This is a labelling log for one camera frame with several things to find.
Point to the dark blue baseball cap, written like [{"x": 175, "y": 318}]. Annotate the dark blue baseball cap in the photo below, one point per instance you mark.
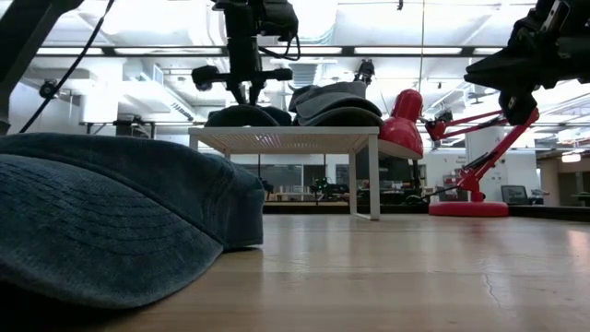
[
  {"x": 115, "y": 207},
  {"x": 239, "y": 117}
]

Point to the white perforated metal shelf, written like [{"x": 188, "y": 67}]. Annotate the white perforated metal shelf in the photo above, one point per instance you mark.
[{"x": 286, "y": 138}]

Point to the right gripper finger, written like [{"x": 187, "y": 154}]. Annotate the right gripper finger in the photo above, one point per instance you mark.
[{"x": 511, "y": 69}]

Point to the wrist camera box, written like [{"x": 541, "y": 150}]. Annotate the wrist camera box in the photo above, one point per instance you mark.
[
  {"x": 281, "y": 18},
  {"x": 553, "y": 16}
]

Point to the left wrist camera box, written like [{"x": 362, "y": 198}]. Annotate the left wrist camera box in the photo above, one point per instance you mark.
[{"x": 281, "y": 18}]

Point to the black background robot arm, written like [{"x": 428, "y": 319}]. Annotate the black background robot arm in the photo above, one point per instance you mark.
[
  {"x": 268, "y": 189},
  {"x": 327, "y": 189}
]

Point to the red desk lamp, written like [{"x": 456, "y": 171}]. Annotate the red desk lamp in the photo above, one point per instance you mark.
[{"x": 401, "y": 133}]

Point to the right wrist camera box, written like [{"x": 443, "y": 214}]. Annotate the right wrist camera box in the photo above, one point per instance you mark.
[{"x": 553, "y": 16}]

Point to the glowing wall lamp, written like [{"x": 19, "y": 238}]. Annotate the glowing wall lamp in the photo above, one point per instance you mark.
[{"x": 571, "y": 157}]

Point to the black computer monitor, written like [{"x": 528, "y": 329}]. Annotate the black computer monitor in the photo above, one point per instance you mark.
[{"x": 514, "y": 194}]

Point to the black ceiling spotlight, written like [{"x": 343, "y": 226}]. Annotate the black ceiling spotlight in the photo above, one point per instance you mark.
[
  {"x": 365, "y": 71},
  {"x": 48, "y": 89}
]

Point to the black aluminium table frame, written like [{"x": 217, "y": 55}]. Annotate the black aluminium table frame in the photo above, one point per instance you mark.
[{"x": 553, "y": 213}]

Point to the black metal rack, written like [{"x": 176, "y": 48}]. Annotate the black metal rack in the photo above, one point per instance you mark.
[{"x": 120, "y": 123}]

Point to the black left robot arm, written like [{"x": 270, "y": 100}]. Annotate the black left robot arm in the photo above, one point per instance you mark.
[{"x": 27, "y": 37}]

